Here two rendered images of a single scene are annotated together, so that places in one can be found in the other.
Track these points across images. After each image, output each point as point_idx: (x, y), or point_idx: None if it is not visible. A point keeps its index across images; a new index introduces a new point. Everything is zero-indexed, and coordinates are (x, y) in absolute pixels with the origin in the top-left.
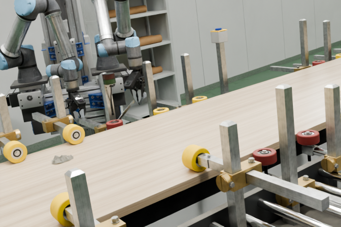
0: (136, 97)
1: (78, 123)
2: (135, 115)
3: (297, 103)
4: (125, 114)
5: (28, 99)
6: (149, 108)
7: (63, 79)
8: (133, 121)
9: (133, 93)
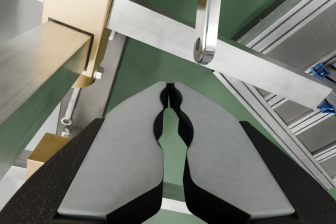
0: (185, 119)
1: None
2: (230, 75)
3: None
4: (301, 81)
5: None
6: (51, 52)
7: None
8: (219, 35)
9: (245, 145)
